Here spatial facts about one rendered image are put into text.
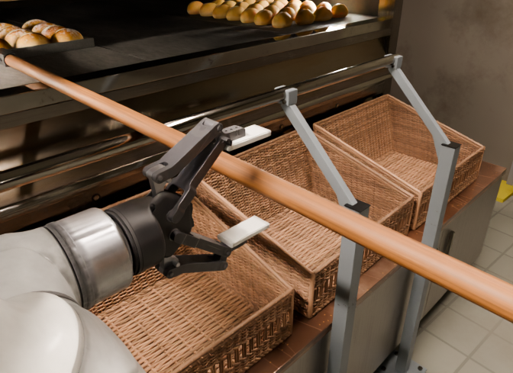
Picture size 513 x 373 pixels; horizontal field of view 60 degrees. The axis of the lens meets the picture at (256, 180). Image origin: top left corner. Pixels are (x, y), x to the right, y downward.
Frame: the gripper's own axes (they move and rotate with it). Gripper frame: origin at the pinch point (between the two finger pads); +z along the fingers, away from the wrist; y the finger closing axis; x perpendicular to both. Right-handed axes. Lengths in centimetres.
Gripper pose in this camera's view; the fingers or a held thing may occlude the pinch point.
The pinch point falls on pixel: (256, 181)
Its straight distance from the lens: 58.6
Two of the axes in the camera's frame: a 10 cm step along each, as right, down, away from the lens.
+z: 7.2, -3.3, 6.2
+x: 7.0, 3.3, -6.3
